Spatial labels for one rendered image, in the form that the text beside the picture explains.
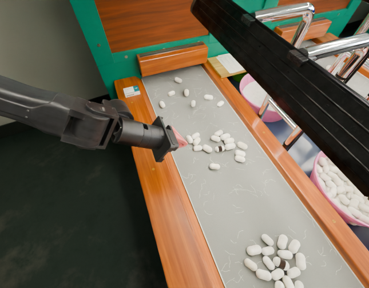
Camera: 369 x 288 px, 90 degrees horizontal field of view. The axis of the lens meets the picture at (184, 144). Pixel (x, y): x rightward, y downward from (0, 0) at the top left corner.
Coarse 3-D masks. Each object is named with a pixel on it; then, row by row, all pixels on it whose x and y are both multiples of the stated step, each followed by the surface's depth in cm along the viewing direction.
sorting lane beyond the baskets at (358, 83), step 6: (306, 42) 104; (312, 42) 104; (318, 60) 95; (324, 60) 95; (330, 60) 95; (324, 66) 91; (336, 72) 89; (354, 78) 86; (360, 78) 86; (366, 78) 86; (348, 84) 84; (354, 84) 84; (360, 84) 84; (366, 84) 84; (360, 90) 81; (366, 90) 81
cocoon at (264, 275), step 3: (258, 270) 43; (261, 270) 43; (264, 270) 43; (258, 273) 43; (261, 273) 43; (264, 273) 43; (267, 273) 43; (270, 273) 43; (258, 276) 43; (261, 276) 42; (264, 276) 42; (267, 276) 42; (270, 276) 42; (264, 279) 43; (267, 279) 42; (270, 279) 42
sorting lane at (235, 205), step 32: (160, 96) 79; (192, 96) 79; (192, 128) 69; (224, 128) 69; (192, 160) 62; (224, 160) 62; (256, 160) 62; (192, 192) 56; (224, 192) 56; (256, 192) 56; (288, 192) 56; (224, 224) 50; (256, 224) 50; (288, 224) 50; (224, 256) 46; (256, 256) 46; (320, 256) 46
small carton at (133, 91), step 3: (129, 87) 76; (132, 87) 76; (135, 87) 76; (126, 90) 75; (129, 90) 75; (132, 90) 75; (135, 90) 75; (138, 90) 75; (126, 93) 74; (129, 93) 74; (132, 93) 75; (135, 93) 75; (138, 93) 76; (126, 96) 75; (129, 96) 75
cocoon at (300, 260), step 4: (296, 256) 45; (300, 256) 45; (296, 260) 45; (300, 260) 44; (304, 260) 44; (296, 264) 44; (300, 264) 44; (304, 264) 44; (300, 268) 44; (304, 268) 43
